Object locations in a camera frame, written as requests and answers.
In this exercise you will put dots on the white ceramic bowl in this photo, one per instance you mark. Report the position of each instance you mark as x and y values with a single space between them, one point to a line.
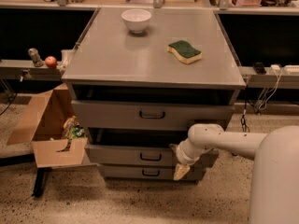
136 20

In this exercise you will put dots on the grey top drawer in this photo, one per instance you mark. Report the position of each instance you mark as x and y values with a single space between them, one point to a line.
149 116

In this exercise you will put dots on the grey right side shelf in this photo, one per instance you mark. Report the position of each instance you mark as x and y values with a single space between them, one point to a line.
269 79

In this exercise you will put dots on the black table leg foot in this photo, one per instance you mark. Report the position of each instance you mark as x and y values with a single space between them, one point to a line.
40 183

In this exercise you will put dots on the grey drawer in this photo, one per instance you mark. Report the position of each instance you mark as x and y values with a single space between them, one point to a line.
133 147
149 116
149 172

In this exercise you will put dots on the white power strip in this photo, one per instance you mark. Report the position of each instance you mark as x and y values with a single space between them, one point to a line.
291 69

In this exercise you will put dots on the colourful snack bag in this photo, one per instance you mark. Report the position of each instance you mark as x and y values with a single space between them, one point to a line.
72 129

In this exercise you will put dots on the red apple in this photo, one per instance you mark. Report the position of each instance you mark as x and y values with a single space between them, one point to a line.
51 62

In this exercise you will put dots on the small grey figurine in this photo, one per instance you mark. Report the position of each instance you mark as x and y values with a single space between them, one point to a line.
35 57

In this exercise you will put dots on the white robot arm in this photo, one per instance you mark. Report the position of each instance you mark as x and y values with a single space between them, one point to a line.
274 194

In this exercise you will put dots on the open cardboard box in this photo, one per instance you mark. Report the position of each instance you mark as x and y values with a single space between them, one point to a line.
42 126

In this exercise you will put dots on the grey left side shelf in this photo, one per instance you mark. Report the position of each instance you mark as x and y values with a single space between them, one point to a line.
17 69

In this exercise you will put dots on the green yellow sponge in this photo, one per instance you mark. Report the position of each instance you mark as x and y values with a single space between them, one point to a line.
184 52

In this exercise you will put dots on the grey drawer cabinet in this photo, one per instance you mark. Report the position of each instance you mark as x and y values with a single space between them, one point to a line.
114 65

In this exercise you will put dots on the black small device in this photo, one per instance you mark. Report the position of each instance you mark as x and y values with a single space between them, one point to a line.
259 68

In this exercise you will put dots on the grey bottom drawer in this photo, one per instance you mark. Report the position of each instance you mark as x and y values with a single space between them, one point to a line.
149 172

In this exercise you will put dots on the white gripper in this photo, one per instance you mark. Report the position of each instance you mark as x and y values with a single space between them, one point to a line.
181 155

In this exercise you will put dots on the grey shelf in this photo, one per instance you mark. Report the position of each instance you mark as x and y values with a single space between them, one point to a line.
17 69
269 79

